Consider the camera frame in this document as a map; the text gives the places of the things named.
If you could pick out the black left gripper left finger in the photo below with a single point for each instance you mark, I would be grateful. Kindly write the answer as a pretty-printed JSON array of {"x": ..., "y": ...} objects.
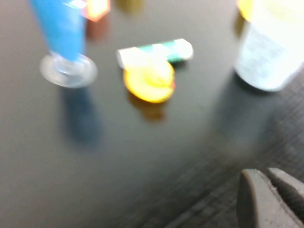
[{"x": 259, "y": 204}]

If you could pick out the orange foam cube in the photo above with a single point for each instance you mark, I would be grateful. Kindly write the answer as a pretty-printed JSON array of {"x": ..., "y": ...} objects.
[{"x": 97, "y": 9}]

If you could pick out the light blue plastic cup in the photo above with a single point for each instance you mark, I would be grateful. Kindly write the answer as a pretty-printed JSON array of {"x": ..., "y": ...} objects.
[{"x": 263, "y": 61}]

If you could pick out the white green glue stick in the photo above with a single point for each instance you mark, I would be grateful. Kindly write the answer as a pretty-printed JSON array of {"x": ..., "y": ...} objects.
[{"x": 154, "y": 53}]

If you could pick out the yellow rubber duck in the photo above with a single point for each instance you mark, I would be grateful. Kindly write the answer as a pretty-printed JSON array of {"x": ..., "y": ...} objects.
[{"x": 149, "y": 83}]

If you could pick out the tall measuring cup blue paper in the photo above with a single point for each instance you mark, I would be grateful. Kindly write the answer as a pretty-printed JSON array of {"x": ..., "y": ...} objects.
[{"x": 64, "y": 40}]

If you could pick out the yellow plastic cup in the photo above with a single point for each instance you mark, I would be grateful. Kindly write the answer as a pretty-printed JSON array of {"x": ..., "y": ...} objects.
[{"x": 245, "y": 8}]

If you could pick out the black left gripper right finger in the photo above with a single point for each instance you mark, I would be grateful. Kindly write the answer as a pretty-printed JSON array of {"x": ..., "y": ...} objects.
[{"x": 291, "y": 187}]

